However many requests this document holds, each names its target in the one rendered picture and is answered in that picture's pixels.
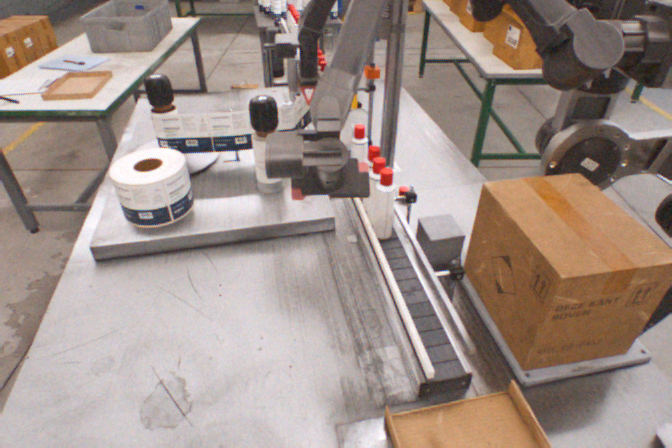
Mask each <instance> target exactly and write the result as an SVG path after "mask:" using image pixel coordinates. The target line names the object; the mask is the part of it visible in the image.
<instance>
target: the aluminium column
mask: <svg viewBox="0 0 672 448"><path fill-rule="evenodd" d="M408 2H409V0H394V3H393V17H392V24H406V23H407V13H408ZM405 36H406V33H391V39H390V40H387V44H386V59H385V75H384V90H383V105H382V121H381V136H380V157H382V158H384V159H385V160H386V166H385V168H390V169H394V160H395V149H396V137H397V126H398V115H399V103H400V92H401V81H402V70H403V58H404V47H405ZM385 98H386V99H385ZM384 112H385V113H384ZM383 127H384V128H383ZM382 140H383V142H382Z"/></svg>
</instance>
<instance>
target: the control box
mask: <svg viewBox="0 0 672 448"><path fill-rule="evenodd" d="M350 2H351V0H342V23H343V21H344V18H345V15H346V13H347V10H348V7H349V4H350ZM393 3H394V0H389V1H388V4H387V5H391V8H390V19H383V18H382V20H381V23H380V26H379V29H378V32H377V34H376V37H375V39H382V40H390V39H391V33H392V28H393V24H392V17H393Z"/></svg>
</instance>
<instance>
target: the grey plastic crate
mask: <svg viewBox="0 0 672 448"><path fill-rule="evenodd" d="M136 5H148V6H150V9H149V10H136V9H135V6H136ZM80 20H81V23H83V26H84V29H85V32H86V35H87V38H88V42H89V45H90V48H91V51H92V52H93V53H121V52H152V51H153V50H154V49H155V48H156V47H157V46H158V44H159V43H160V42H161V41H162V40H163V39H164V38H165V37H166V36H167V35H168V34H169V33H170V32H171V31H172V29H173V26H172V21H171V16H170V11H169V6H168V0H110V1H109V2H107V3H105V4H103V5H102V6H100V7H98V8H96V9H94V10H93V11H91V12H89V13H87V14H85V15H84V16H82V17H80Z"/></svg>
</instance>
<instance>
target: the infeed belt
mask: <svg viewBox="0 0 672 448"><path fill-rule="evenodd" d="M351 199H352V201H353V204H354V206H355V209H356V211H357V214H358V216H359V219H360V221H361V224H362V226H363V229H364V231H365V234H366V236H367V238H368V241H369V243H370V246H371V248H372V251H373V253H374V256H375V258H376V261H377V263H378V266H379V268H380V270H381V273H382V275H383V278H384V280H385V283H386V285H387V288H388V290H389V293H390V295H391V298H392V300H393V303H394V305H395V307H396V310H397V312H398V315H399V317H400V320H401V322H402V325H403V327H404V330H405V332H406V335H407V337H408V340H409V342H410V344H411V347H412V349H413V352H414V354H415V357H416V359H417V362H418V364H419V367H420V369H421V372H422V374H423V377H424V379H425V382H426V383H427V384H431V383H436V382H441V381H446V380H451V379H456V378H461V377H467V373H466V371H465V369H464V367H463V365H462V363H461V361H460V359H459V357H458V355H457V353H456V351H455V349H454V347H453V345H452V344H451V341H450V339H449V337H448V335H447V333H446V331H445V329H444V327H443V325H442V323H441V321H440V319H439V317H438V315H437V313H436V311H435V309H434V307H433V305H432V303H431V302H430V299H429V297H428V295H427V293H426V291H425V290H424V287H423V285H422V283H421V281H420V279H419V277H418V275H417V273H416V271H415V269H414V267H413V265H412V263H411V261H410V259H409V257H408V255H407V253H406V251H405V249H404V247H403V245H402V243H401V241H400V239H399V237H398V235H397V233H396V231H395V229H394V227H393V225H392V235H391V237H390V238H389V239H388V240H378V239H377V240H378V242H379V245H380V247H381V249H382V252H383V254H384V256H385V258H386V261H387V263H388V265H389V268H390V270H391V272H392V275H393V277H394V279H395V282H396V284H397V286H398V289H399V291H400V293H401V295H402V298H403V300H404V302H405V305H406V307H407V309H408V312H409V314H410V316H411V319H412V321H413V323H414V326H415V328H416V330H417V332H418V335H419V337H420V339H421V342H422V344H423V346H424V349H425V351H426V353H427V356H428V358H429V360H430V363H431V365H432V367H433V369H434V376H433V378H429V379H428V378H427V376H426V374H425V371H424V369H423V366H422V364H421V362H420V359H419V357H418V354H417V352H416V349H415V347H414V345H413V342H412V340H411V337H410V335H409V332H408V330H407V328H406V325H405V323H404V320H403V318H402V315H401V313H400V311H399V308H398V306H397V303H396V301H395V298H394V296H393V294H392V291H391V289H390V286H389V284H388V281H387V279H386V277H385V274H384V272H383V269H382V267H381V264H380V262H379V260H378V257H377V255H376V252H375V250H374V247H373V245H372V243H371V240H370V238H369V235H368V233H367V230H366V228H365V226H364V223H363V221H362V218H361V216H360V214H359V211H358V209H357V206H356V204H355V201H354V199H353V198H351Z"/></svg>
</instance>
